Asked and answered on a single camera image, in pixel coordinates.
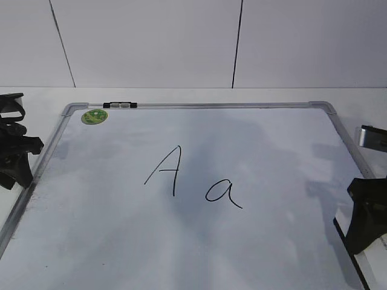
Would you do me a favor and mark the round green magnet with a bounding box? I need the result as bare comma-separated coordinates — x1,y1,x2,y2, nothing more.
81,109,108,125

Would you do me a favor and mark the white rectangular board eraser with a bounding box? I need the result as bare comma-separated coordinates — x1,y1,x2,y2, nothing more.
333,211,386,289

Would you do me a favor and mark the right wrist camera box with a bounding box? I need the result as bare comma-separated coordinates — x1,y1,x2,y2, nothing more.
355,125,387,152

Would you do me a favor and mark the black board hanging clip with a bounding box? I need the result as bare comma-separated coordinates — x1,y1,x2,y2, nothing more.
103,101,138,109

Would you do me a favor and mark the white board with grey frame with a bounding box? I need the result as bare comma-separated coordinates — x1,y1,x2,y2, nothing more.
1,101,373,289

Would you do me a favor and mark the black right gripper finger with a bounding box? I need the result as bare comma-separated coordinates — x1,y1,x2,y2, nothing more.
345,178,386,254

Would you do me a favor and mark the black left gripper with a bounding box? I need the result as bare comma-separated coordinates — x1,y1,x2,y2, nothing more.
1,121,44,190

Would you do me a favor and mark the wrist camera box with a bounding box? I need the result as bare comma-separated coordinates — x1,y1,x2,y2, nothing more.
1,92,25,124
355,125,387,152

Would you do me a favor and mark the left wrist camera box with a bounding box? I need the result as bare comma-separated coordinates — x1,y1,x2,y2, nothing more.
1,92,25,124

